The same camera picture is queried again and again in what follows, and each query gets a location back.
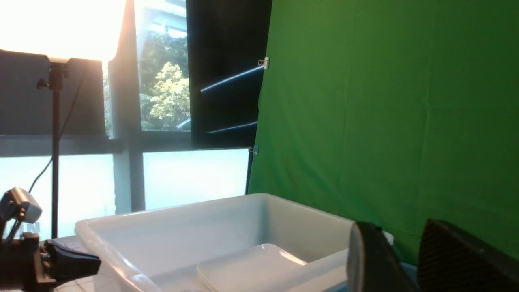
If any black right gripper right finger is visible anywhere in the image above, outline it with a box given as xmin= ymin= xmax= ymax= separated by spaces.
xmin=418 ymin=219 xmax=519 ymax=292

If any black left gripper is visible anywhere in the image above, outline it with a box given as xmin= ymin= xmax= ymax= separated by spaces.
xmin=0 ymin=233 xmax=101 ymax=292

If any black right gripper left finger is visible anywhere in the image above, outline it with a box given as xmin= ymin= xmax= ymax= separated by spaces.
xmin=347 ymin=221 xmax=418 ymax=292

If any white square rice plate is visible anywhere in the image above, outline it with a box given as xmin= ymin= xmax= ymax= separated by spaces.
xmin=197 ymin=244 xmax=307 ymax=292

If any large white plastic tub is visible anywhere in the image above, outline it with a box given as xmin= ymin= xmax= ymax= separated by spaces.
xmin=75 ymin=193 xmax=354 ymax=292

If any green backdrop cloth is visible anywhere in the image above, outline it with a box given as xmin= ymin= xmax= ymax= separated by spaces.
xmin=249 ymin=0 xmax=519 ymax=263

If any studio light on stand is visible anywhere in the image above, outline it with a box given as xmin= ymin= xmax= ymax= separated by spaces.
xmin=0 ymin=0 xmax=126 ymax=240

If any metal binder clip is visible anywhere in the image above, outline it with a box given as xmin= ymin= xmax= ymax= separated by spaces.
xmin=258 ymin=56 xmax=270 ymax=70

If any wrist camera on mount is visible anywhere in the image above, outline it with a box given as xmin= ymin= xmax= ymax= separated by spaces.
xmin=0 ymin=187 xmax=42 ymax=241

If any black window frame panel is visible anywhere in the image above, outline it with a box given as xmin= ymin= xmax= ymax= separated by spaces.
xmin=187 ymin=0 xmax=272 ymax=149

